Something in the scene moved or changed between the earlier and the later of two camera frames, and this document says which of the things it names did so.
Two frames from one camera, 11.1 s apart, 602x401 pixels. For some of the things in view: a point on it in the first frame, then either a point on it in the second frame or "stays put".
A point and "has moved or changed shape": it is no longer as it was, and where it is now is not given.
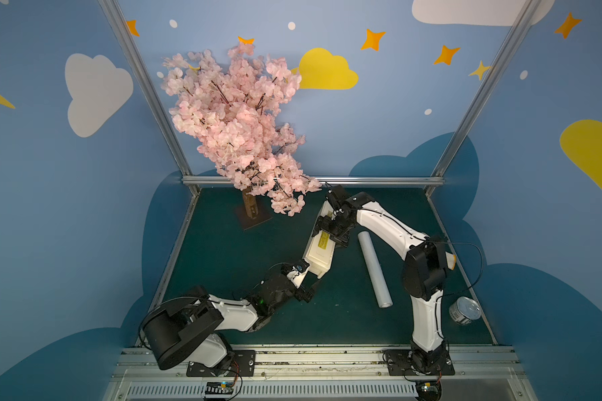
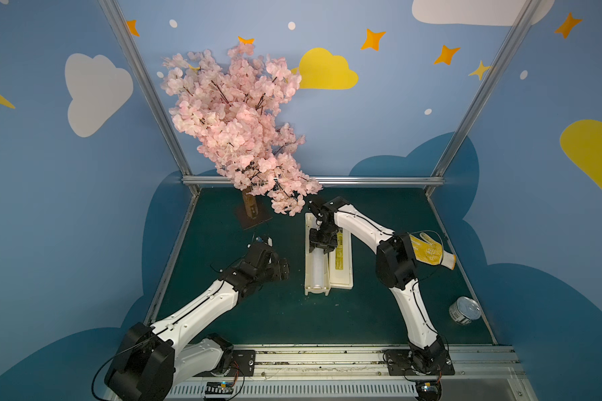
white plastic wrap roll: (383, 295) -> (318, 267)
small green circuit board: (218, 388) stays put
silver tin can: (464, 310) stays put
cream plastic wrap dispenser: (320, 246) has moved or changed shape
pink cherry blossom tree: (229, 105) stays put
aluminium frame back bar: (219, 181) stays put
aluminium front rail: (326, 373) stays put
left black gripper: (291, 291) -> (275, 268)
